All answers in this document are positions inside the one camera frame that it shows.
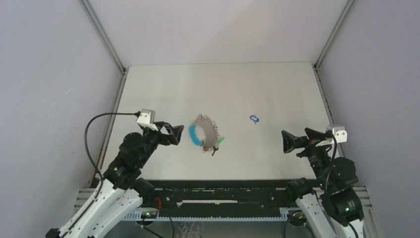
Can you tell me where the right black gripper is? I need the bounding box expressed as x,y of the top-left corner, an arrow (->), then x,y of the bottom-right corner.
282,127 -> 332,188

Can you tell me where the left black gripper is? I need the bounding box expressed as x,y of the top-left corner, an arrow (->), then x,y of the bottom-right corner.
137,121 -> 183,167

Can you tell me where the large keyring with key tags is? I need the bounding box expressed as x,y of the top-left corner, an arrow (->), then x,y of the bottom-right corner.
188,114 -> 224,156

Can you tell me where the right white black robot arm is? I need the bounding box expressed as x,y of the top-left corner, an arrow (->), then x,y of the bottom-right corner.
281,125 -> 364,238

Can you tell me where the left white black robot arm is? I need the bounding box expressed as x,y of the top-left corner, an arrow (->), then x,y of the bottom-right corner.
45,121 -> 184,238

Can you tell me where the blue key tag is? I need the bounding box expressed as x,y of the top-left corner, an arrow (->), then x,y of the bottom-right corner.
250,115 -> 260,124

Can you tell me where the right circuit board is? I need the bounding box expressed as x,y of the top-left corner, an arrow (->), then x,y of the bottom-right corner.
287,211 -> 307,227

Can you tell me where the circuit board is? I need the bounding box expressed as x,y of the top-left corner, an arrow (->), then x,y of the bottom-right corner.
287,211 -> 307,227
140,211 -> 158,220

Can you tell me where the left circuit board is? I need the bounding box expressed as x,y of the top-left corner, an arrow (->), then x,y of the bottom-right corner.
140,211 -> 158,220

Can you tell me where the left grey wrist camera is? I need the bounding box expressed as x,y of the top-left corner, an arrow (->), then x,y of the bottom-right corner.
136,109 -> 158,131

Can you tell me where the right black camera cable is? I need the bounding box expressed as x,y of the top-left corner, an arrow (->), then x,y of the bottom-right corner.
323,136 -> 360,238

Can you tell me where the left aluminium frame post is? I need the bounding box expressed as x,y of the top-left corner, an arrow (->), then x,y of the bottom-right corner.
79,0 -> 127,169

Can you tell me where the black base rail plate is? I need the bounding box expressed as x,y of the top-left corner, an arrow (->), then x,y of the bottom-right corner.
143,179 -> 298,220

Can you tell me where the white slotted cable duct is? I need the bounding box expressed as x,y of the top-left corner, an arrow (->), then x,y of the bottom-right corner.
124,210 -> 291,222

